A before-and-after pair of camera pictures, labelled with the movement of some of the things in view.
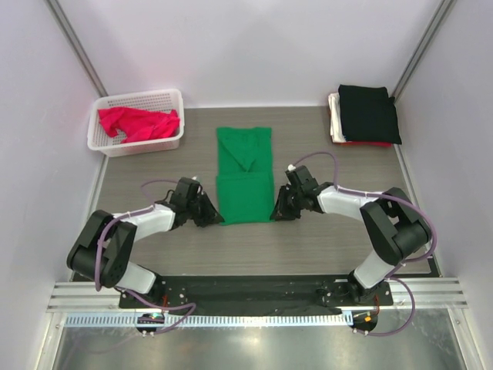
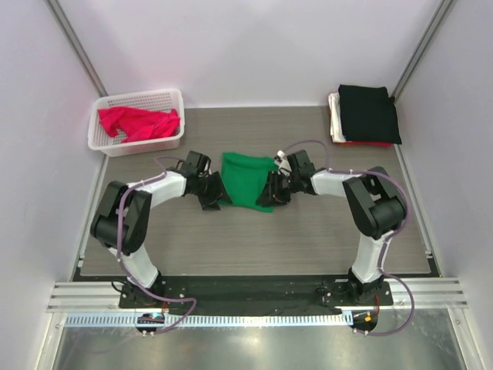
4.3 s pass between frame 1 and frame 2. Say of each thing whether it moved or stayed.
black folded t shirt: stayed
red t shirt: stayed
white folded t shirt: stayed
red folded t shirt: stayed
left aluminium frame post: stayed
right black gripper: moved
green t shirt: moved
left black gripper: moved
